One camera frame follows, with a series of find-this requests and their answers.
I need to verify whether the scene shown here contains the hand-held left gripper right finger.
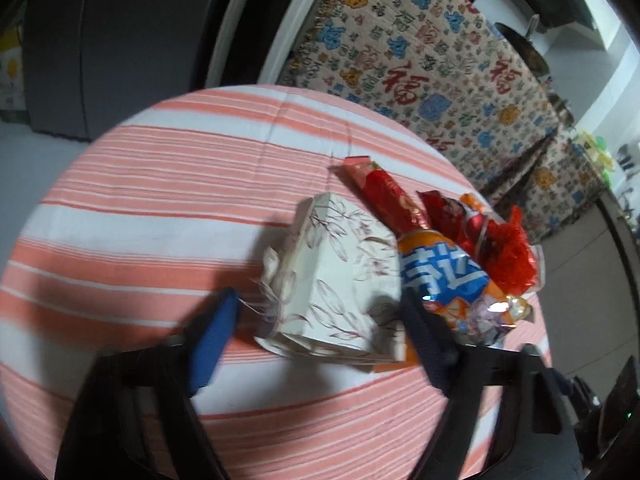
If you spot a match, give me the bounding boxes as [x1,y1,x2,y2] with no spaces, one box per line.
[400,294,586,480]

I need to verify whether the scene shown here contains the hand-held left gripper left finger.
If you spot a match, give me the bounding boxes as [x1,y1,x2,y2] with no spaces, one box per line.
[55,287,242,480]

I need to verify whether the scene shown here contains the white floral paper box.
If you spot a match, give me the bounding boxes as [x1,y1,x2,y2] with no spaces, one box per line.
[254,191,407,365]

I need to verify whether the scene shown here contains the long red snack wrapper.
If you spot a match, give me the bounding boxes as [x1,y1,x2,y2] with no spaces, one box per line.
[342,156,435,238]

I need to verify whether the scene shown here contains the orange snack packet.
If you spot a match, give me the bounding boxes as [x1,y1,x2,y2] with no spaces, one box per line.
[375,227,538,373]

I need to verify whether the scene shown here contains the red crinkled plastic wrapper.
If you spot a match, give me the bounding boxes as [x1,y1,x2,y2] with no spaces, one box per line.
[480,205,545,297]

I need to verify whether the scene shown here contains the round striped tablecloth table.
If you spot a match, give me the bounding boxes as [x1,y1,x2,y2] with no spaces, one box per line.
[0,85,553,480]

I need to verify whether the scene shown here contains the pale green plastic items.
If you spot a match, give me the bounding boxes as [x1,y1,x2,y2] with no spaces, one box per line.
[574,130,615,182]

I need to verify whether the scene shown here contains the metal pot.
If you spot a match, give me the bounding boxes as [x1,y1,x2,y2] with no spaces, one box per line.
[545,80,573,123]

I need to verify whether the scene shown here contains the dark wok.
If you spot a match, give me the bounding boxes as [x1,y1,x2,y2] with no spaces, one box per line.
[494,14,551,75]

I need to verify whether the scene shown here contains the dark refrigerator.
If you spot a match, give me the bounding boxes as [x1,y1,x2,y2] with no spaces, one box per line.
[25,0,251,142]

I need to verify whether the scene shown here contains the yellow printed carton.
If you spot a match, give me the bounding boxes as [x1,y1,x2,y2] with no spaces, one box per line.
[0,25,28,123]

